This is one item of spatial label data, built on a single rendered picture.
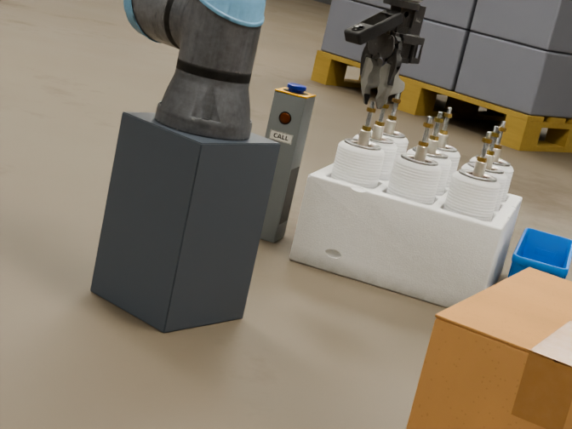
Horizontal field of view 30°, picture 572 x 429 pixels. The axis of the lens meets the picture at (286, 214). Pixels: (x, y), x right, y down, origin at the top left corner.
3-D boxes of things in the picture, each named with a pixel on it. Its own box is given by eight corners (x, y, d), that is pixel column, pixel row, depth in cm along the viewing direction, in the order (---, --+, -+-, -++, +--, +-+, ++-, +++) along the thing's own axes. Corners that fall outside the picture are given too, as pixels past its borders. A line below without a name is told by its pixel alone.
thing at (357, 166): (342, 222, 224) (362, 140, 220) (374, 237, 218) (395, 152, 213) (309, 223, 218) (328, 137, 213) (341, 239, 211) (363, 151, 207)
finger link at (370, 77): (382, 105, 216) (397, 63, 212) (361, 104, 212) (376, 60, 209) (373, 100, 218) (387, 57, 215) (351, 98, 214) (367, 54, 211)
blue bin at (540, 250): (551, 328, 208) (569, 270, 205) (496, 311, 211) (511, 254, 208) (560, 291, 236) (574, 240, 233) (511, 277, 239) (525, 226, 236)
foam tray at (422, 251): (477, 317, 204) (502, 229, 200) (288, 260, 214) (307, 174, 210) (501, 272, 241) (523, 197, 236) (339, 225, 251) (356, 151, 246)
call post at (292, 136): (273, 243, 223) (306, 99, 216) (243, 234, 225) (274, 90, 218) (284, 237, 230) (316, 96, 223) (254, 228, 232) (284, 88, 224)
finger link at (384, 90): (405, 111, 211) (412, 65, 210) (384, 110, 207) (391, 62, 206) (394, 110, 213) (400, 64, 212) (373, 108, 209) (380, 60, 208)
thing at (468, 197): (473, 261, 216) (496, 176, 212) (482, 276, 207) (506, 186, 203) (427, 251, 216) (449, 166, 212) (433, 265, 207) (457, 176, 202)
